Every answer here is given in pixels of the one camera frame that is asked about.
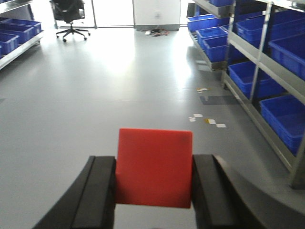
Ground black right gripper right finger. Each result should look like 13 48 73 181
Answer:
192 154 305 229

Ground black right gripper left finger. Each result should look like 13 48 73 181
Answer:
34 156 116 229

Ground red cube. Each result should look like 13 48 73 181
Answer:
115 128 193 208

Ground right steel shelf rack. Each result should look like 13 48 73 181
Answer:
196 0 305 189

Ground steel shelf rack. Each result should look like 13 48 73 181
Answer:
0 0 43 69
196 0 305 189

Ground left steel shelf rack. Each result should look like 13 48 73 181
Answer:
0 0 43 69

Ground black office chair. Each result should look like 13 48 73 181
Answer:
50 0 91 42

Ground cables on floor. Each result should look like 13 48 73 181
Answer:
140 28 170 37

